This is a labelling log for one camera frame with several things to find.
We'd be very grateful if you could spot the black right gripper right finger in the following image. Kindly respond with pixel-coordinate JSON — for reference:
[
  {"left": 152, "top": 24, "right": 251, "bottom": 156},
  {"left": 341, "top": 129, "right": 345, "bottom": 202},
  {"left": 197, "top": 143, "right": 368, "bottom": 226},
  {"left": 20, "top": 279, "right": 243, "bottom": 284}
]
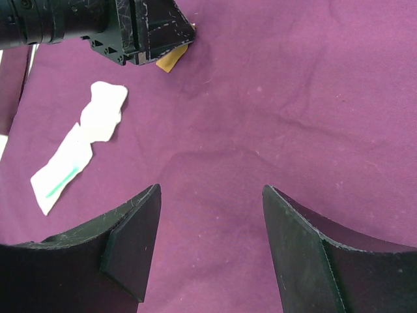
[{"left": 263, "top": 185, "right": 416, "bottom": 312}]

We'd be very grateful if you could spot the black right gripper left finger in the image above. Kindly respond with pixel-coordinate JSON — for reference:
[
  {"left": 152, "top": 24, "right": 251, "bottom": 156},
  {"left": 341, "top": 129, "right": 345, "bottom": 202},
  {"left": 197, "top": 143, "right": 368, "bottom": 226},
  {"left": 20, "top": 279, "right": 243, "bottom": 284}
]
[{"left": 1, "top": 184, "right": 162, "bottom": 312}]

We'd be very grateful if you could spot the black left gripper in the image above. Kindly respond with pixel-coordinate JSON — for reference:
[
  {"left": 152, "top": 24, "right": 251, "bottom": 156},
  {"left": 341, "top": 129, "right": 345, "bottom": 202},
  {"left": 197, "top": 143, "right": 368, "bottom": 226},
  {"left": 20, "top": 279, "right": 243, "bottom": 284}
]
[{"left": 85, "top": 1, "right": 196, "bottom": 66}]

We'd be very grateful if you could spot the suture packet white green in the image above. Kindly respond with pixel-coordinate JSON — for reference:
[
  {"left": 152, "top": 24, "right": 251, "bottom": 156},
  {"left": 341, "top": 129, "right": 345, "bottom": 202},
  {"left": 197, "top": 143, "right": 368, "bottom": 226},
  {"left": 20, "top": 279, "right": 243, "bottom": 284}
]
[{"left": 30, "top": 123, "right": 93, "bottom": 216}]

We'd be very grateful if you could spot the white gauze pad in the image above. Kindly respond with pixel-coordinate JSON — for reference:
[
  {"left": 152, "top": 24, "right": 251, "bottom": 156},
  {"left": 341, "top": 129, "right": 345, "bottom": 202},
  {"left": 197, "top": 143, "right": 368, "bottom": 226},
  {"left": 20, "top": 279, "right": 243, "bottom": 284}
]
[{"left": 80, "top": 81, "right": 128, "bottom": 143}]

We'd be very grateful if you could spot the purple cloth mat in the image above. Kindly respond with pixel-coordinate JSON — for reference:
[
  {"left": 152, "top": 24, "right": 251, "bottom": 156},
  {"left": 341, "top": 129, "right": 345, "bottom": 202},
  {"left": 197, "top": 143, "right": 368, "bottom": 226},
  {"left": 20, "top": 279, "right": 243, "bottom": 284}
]
[{"left": 1, "top": 1, "right": 416, "bottom": 312}]

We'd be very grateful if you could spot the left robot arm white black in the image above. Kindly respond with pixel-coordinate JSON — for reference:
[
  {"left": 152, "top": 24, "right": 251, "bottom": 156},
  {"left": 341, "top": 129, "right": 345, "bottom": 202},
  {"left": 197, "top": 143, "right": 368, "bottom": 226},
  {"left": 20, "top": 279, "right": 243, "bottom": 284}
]
[{"left": 1, "top": 0, "right": 196, "bottom": 65}]

